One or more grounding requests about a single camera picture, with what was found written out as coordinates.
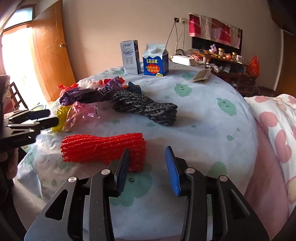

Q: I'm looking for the yellow clear plastic bag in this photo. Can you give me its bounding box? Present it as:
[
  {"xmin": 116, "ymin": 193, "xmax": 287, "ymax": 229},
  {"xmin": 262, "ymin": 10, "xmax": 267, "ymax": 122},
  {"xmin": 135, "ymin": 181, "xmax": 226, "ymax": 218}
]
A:
[{"xmin": 51, "ymin": 105, "xmax": 72, "ymax": 132}]

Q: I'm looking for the red foam net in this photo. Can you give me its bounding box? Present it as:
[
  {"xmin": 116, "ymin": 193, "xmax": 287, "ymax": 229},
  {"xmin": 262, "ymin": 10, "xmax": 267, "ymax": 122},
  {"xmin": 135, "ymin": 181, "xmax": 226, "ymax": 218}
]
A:
[{"xmin": 60, "ymin": 133, "xmax": 146, "ymax": 173}]

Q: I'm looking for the pink translucent plastic bag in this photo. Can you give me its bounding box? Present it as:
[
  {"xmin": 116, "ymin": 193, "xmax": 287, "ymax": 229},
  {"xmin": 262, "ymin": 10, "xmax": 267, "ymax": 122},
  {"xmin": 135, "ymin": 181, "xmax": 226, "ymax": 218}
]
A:
[{"xmin": 64, "ymin": 102, "xmax": 100, "ymax": 131}]

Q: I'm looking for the purple snack wrapper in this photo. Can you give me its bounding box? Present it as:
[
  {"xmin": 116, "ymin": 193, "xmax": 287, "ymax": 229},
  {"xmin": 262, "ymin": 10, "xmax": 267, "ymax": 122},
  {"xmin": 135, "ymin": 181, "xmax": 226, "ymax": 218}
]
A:
[{"xmin": 59, "ymin": 76, "xmax": 125, "ymax": 106}]

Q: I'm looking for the clear white plastic bag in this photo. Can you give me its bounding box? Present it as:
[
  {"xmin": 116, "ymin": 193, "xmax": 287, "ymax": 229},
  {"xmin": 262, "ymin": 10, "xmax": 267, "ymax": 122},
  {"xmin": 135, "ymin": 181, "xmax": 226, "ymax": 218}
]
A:
[{"xmin": 77, "ymin": 75, "xmax": 102, "ymax": 89}]

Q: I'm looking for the black speckled foam net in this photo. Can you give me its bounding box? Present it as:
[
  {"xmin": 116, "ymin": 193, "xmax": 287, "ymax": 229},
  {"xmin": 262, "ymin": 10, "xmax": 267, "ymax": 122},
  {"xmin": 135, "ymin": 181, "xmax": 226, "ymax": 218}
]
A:
[{"xmin": 112, "ymin": 90, "xmax": 178, "ymax": 126}]

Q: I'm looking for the red plastic bag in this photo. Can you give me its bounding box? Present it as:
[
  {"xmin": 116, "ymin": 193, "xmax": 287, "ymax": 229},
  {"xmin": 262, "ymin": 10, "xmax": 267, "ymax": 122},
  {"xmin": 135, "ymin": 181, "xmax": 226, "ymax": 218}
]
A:
[{"xmin": 57, "ymin": 83, "xmax": 78, "ymax": 97}]

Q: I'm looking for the orange blue candy wrapper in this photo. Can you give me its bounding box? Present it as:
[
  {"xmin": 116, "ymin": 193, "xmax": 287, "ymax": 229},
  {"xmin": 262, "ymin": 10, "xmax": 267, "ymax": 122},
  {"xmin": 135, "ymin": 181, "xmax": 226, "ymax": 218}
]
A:
[{"xmin": 123, "ymin": 81, "xmax": 142, "ymax": 94}]

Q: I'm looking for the light blue trash bin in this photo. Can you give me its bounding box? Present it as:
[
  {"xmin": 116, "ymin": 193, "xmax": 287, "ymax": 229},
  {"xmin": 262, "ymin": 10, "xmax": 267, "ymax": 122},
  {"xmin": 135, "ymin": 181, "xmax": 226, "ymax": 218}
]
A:
[{"xmin": 31, "ymin": 104, "xmax": 46, "ymax": 111}]

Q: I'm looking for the person's left hand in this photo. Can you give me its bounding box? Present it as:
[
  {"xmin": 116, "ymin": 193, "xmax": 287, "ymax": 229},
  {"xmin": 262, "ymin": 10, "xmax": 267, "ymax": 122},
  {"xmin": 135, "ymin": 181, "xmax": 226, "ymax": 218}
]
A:
[{"xmin": 1, "ymin": 148, "xmax": 19, "ymax": 180}]

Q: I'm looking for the dark wooden chair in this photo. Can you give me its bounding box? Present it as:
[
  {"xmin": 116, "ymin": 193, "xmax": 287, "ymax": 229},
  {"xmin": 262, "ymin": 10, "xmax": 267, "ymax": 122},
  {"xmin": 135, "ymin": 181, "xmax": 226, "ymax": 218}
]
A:
[{"xmin": 8, "ymin": 82, "xmax": 28, "ymax": 112}]

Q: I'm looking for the pink heart patterned quilt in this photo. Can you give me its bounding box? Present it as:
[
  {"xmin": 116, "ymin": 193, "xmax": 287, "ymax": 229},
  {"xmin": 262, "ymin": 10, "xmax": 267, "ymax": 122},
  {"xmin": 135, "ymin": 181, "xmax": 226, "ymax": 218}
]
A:
[{"xmin": 244, "ymin": 93, "xmax": 296, "ymax": 216}]

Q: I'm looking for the wooden door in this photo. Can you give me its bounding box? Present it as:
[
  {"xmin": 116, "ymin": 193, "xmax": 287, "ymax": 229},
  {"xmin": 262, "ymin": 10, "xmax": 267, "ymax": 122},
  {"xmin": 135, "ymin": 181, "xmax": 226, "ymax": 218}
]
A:
[{"xmin": 32, "ymin": 1, "xmax": 76, "ymax": 102}]

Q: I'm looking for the white green patterned tablecloth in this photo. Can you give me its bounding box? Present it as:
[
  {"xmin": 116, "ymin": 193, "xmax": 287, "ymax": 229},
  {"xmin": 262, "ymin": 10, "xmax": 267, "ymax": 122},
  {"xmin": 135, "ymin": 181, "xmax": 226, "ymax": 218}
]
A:
[{"xmin": 13, "ymin": 64, "xmax": 258, "ymax": 240}]

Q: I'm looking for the white tall milk carton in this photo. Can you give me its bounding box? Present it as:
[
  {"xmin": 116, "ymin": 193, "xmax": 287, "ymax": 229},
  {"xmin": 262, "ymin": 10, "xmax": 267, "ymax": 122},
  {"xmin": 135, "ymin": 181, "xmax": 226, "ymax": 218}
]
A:
[{"xmin": 120, "ymin": 40, "xmax": 141, "ymax": 75}]

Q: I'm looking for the flat yellow snack packet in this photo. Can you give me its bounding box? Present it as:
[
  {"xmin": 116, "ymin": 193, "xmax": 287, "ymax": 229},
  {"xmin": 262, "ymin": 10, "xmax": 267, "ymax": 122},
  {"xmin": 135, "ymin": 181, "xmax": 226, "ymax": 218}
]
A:
[{"xmin": 192, "ymin": 68, "xmax": 211, "ymax": 82}]

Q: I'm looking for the orange plastic bag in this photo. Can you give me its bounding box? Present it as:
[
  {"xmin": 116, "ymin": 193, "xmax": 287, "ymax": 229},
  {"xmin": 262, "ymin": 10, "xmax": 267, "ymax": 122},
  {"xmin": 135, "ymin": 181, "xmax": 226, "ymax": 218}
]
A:
[{"xmin": 246, "ymin": 56, "xmax": 260, "ymax": 77}]

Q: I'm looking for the cluttered wooden tv cabinet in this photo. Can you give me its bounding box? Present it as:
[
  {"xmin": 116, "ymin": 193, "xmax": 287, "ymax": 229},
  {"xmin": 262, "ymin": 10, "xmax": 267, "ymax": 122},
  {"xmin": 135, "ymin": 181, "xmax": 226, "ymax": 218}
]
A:
[{"xmin": 186, "ymin": 49, "xmax": 257, "ymax": 97}]

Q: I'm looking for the blue gable-top milk carton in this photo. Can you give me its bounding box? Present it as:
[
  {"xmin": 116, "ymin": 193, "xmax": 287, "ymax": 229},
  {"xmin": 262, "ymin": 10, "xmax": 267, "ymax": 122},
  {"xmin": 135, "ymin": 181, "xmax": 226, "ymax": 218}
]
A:
[{"xmin": 142, "ymin": 44, "xmax": 169, "ymax": 77}]

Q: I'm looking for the white mug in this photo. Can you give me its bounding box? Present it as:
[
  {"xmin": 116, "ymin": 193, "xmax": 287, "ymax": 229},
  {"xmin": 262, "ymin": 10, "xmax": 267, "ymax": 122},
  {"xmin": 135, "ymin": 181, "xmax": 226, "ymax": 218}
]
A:
[{"xmin": 236, "ymin": 55, "xmax": 245, "ymax": 64}]

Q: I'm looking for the black television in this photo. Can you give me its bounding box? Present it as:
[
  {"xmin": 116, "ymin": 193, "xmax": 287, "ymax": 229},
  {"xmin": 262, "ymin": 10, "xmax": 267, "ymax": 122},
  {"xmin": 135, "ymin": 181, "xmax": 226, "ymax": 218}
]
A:
[{"xmin": 191, "ymin": 29, "xmax": 243, "ymax": 56}]

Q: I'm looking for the red pink cloth cover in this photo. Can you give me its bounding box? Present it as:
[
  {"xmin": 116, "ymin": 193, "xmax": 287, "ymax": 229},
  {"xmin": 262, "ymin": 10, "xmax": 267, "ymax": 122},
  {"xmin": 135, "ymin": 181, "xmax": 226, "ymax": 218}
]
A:
[{"xmin": 189, "ymin": 14, "xmax": 242, "ymax": 49}]

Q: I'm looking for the dark wooden wardrobe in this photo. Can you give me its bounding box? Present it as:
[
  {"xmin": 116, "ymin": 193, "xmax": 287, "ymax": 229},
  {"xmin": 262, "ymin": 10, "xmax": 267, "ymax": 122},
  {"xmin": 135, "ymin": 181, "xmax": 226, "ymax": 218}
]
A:
[{"xmin": 274, "ymin": 1, "xmax": 295, "ymax": 96}]

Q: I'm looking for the white hanging cable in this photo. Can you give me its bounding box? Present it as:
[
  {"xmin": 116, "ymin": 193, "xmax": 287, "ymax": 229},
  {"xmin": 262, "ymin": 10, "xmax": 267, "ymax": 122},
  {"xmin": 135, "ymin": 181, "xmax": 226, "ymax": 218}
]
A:
[{"xmin": 165, "ymin": 22, "xmax": 187, "ymax": 57}]

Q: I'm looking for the wall power outlet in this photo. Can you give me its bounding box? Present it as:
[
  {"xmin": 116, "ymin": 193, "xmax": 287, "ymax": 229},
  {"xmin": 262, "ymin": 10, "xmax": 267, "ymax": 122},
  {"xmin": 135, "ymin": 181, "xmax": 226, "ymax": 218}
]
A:
[{"xmin": 174, "ymin": 18, "xmax": 186, "ymax": 24}]

